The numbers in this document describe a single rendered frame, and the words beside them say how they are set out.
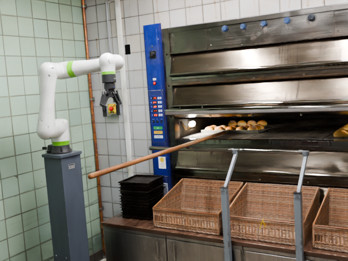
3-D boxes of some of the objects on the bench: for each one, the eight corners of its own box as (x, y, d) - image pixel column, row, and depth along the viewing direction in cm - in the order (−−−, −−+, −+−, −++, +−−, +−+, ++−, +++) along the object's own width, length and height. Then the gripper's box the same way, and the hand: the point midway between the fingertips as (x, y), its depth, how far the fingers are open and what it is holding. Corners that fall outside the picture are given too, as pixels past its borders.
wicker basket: (247, 216, 343) (245, 181, 340) (321, 223, 314) (320, 186, 311) (222, 236, 301) (220, 198, 298) (305, 247, 273) (304, 204, 270)
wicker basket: (184, 209, 373) (182, 177, 370) (246, 216, 343) (244, 181, 340) (152, 227, 332) (149, 191, 329) (220, 236, 302) (217, 197, 299)
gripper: (116, 83, 300) (119, 114, 302) (91, 84, 279) (95, 117, 280) (125, 82, 296) (128, 114, 298) (101, 83, 275) (103, 117, 277)
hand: (112, 114), depth 289 cm, fingers open, 13 cm apart
